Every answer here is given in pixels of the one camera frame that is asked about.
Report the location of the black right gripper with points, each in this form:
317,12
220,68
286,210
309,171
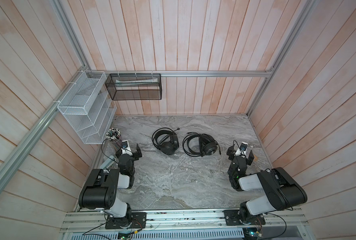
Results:
232,152

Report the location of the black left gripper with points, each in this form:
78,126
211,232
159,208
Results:
137,156

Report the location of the small black wired headphones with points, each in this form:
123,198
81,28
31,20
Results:
207,145

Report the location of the large black gaming headset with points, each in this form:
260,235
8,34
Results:
166,140

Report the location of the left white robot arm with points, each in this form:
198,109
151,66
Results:
99,192

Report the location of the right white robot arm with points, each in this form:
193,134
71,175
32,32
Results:
281,191

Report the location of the clear cup of pencils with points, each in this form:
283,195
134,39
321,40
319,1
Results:
114,136

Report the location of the papers in black basket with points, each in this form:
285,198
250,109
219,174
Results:
136,83

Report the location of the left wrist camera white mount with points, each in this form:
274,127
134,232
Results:
125,148

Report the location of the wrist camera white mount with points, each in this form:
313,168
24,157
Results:
242,150
125,148

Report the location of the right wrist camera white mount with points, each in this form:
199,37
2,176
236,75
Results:
242,150

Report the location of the white wire mesh wall shelf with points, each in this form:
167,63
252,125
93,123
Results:
87,107

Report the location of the black wire mesh wall basket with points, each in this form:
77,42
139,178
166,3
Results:
133,93

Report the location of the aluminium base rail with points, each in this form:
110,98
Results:
189,224

